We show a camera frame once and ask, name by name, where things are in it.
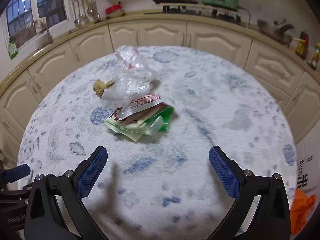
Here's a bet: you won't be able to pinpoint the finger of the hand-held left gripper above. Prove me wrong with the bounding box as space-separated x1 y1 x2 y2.
0 164 31 184

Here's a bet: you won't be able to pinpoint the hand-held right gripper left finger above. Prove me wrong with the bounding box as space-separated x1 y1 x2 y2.
24 145 110 240

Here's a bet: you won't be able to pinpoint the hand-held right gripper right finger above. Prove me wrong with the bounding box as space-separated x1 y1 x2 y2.
207 145 292 240

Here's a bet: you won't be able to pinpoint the pale translucent packet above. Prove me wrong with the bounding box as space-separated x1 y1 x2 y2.
104 116 163 143

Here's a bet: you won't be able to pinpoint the red brown packet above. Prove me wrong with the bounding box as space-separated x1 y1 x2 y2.
113 103 163 125

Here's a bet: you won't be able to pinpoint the green packet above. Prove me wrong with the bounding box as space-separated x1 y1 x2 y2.
142 104 175 133

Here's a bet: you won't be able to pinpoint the white wrapper red print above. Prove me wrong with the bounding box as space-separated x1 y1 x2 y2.
124 93 163 111

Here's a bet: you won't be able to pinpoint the clear plastic bag red stripe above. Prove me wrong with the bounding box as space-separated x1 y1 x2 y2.
115 45 161 81

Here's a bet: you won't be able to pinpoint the blue floral white tablecloth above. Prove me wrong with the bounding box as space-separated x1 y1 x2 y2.
17 45 298 240

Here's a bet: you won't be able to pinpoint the orange plastic bag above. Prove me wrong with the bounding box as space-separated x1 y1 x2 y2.
289 188 317 236

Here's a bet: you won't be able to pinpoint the cream cabinet drawer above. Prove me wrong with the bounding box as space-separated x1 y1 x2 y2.
244 40 306 96

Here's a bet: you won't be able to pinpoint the green dish soap bottle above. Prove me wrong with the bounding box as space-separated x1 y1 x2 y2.
7 37 19 60

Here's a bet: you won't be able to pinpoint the steel faucet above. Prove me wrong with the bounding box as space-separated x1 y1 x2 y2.
33 21 54 44

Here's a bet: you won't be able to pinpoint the pale rag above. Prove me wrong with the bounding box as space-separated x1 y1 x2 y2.
33 17 48 36

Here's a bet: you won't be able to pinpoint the row of condiment bottles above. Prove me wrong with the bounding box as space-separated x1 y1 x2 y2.
295 31 320 70

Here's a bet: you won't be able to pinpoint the steel wok with lid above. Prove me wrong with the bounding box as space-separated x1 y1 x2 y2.
257 18 295 46

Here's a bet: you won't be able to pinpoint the cream base kitchen cabinets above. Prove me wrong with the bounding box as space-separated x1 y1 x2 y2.
0 17 320 162

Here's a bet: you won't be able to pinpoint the beige bowl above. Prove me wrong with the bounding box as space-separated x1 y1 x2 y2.
106 11 126 19

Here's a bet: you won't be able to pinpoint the white framed window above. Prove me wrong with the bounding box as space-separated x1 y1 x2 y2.
4 0 69 49

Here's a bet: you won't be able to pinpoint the red plastic container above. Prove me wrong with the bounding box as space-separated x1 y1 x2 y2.
105 3 124 14

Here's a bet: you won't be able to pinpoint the black induction cooker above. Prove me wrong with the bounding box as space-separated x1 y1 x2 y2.
152 0 201 5

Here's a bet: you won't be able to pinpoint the black power cord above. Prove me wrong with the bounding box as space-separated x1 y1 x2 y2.
237 7 251 28

